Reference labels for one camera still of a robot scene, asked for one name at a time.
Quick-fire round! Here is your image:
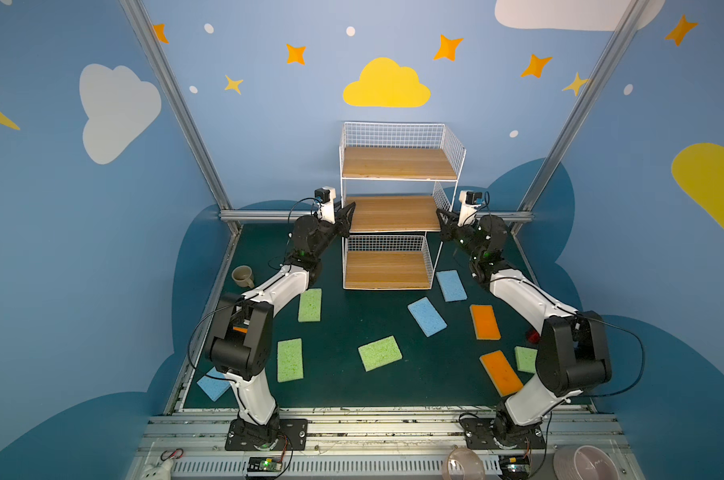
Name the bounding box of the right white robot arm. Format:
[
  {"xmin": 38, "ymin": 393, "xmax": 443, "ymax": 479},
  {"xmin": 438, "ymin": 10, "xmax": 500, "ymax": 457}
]
[{"xmin": 437, "ymin": 209, "xmax": 612, "ymax": 436}]

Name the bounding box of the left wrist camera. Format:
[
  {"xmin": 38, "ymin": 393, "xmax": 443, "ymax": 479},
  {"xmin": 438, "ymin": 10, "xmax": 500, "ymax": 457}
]
[{"xmin": 315, "ymin": 186, "xmax": 337, "ymax": 224}]

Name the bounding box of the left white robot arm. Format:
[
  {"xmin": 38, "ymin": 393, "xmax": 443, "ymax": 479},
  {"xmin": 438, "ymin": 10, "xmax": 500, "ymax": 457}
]
[{"xmin": 203, "ymin": 202, "xmax": 356, "ymax": 442}]

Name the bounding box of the beige mug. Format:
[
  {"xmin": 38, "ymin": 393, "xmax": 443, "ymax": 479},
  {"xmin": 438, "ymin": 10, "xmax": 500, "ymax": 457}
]
[{"xmin": 231, "ymin": 265, "xmax": 255, "ymax": 290}]

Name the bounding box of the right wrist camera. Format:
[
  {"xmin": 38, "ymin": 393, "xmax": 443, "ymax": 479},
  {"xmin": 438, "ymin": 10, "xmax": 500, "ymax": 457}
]
[{"xmin": 458, "ymin": 190, "xmax": 485, "ymax": 227}]

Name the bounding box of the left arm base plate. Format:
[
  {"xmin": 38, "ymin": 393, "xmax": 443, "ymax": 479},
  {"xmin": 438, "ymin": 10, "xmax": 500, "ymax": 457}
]
[{"xmin": 224, "ymin": 418, "xmax": 308, "ymax": 451}]

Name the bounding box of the blue sponge near shelf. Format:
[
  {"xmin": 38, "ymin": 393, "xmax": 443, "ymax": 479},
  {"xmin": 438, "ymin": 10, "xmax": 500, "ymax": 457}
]
[{"xmin": 436, "ymin": 270, "xmax": 468, "ymax": 303}]

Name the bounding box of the blue sponge centre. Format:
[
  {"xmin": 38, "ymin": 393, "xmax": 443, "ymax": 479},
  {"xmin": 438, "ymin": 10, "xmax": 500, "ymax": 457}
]
[{"xmin": 407, "ymin": 297, "xmax": 447, "ymax": 337}]

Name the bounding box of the pink divided bowl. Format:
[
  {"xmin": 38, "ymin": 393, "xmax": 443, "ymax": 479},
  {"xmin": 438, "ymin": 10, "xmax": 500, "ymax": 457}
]
[{"xmin": 553, "ymin": 445, "xmax": 619, "ymax": 480}]

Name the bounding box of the green sponge lower left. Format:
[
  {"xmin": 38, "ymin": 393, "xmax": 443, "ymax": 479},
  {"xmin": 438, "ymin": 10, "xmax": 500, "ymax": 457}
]
[{"xmin": 277, "ymin": 338, "xmax": 304, "ymax": 383}]

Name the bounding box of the green sponge right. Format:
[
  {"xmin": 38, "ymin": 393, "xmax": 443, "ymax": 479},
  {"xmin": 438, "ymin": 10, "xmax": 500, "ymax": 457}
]
[{"xmin": 514, "ymin": 346, "xmax": 537, "ymax": 374}]

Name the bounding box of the green sponge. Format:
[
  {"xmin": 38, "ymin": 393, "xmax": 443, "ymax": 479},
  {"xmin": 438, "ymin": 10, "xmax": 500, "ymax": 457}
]
[
  {"xmin": 298, "ymin": 288, "xmax": 322, "ymax": 323},
  {"xmin": 358, "ymin": 336, "xmax": 403, "ymax": 372},
  {"xmin": 277, "ymin": 338, "xmax": 304, "ymax": 383},
  {"xmin": 514, "ymin": 346, "xmax": 537, "ymax": 374}
]

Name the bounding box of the white wire wooden shelf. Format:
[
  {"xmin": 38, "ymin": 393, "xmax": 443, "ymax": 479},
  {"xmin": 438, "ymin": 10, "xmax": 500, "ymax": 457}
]
[{"xmin": 339, "ymin": 121, "xmax": 467, "ymax": 291}]

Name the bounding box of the blue sponge far left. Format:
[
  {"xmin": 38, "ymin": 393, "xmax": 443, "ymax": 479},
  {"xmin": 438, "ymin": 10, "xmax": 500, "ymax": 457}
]
[{"xmin": 196, "ymin": 367, "xmax": 231, "ymax": 402}]

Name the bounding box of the green sponge centre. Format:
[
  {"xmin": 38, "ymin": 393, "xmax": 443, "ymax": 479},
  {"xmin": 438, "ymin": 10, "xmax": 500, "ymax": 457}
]
[{"xmin": 358, "ymin": 336, "xmax": 403, "ymax": 372}]

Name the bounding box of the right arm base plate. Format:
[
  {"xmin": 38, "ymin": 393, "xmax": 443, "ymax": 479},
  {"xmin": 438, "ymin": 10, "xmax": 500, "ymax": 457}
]
[{"xmin": 458, "ymin": 416, "xmax": 546, "ymax": 450}]

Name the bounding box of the green sponge upper left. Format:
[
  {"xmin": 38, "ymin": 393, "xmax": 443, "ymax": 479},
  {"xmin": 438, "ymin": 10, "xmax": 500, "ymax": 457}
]
[{"xmin": 298, "ymin": 288, "xmax": 322, "ymax": 323}]

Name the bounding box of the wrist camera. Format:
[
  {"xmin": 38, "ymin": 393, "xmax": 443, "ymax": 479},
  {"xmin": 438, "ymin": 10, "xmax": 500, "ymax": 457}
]
[
  {"xmin": 458, "ymin": 190, "xmax": 485, "ymax": 227},
  {"xmin": 315, "ymin": 186, "xmax": 337, "ymax": 224}
]

